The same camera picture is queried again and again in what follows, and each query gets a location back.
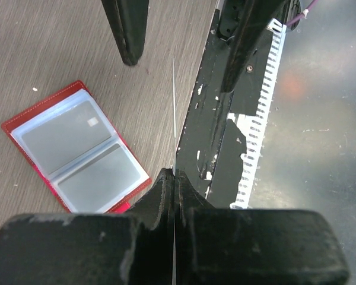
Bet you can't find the red leather card holder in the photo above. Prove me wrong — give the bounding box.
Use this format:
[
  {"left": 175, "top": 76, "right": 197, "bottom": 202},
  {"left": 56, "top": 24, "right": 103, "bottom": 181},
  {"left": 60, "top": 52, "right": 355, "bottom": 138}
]
[{"left": 1, "top": 80, "right": 151, "bottom": 213}]

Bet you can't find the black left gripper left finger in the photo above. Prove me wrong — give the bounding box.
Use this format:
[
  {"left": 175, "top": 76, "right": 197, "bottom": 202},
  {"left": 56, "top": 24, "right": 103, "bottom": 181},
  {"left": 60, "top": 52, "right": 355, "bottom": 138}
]
[{"left": 0, "top": 169, "right": 174, "bottom": 284}]

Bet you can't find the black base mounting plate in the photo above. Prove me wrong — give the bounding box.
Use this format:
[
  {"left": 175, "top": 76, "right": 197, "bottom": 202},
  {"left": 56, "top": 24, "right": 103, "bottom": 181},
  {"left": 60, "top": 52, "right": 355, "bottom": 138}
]
[{"left": 176, "top": 9, "right": 272, "bottom": 208}]

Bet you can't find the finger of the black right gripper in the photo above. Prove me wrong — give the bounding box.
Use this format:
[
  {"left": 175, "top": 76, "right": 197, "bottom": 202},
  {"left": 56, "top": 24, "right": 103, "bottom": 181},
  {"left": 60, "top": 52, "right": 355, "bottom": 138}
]
[
  {"left": 219, "top": 0, "right": 302, "bottom": 94},
  {"left": 101, "top": 0, "right": 149, "bottom": 66}
]

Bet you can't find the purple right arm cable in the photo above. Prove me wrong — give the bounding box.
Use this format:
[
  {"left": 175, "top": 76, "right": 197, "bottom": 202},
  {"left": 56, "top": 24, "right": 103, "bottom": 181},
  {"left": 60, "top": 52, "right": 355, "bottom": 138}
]
[{"left": 286, "top": 0, "right": 320, "bottom": 27}]

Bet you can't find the slotted cable duct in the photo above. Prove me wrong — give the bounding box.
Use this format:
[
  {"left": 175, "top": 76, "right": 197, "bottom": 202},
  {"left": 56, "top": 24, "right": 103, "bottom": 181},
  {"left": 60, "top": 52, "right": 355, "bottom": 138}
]
[{"left": 227, "top": 18, "right": 287, "bottom": 210}]

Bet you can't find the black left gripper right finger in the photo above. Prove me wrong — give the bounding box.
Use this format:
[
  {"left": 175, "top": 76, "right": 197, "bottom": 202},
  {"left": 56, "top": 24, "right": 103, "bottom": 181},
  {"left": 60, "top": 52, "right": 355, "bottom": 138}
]
[{"left": 174, "top": 170, "right": 350, "bottom": 284}]

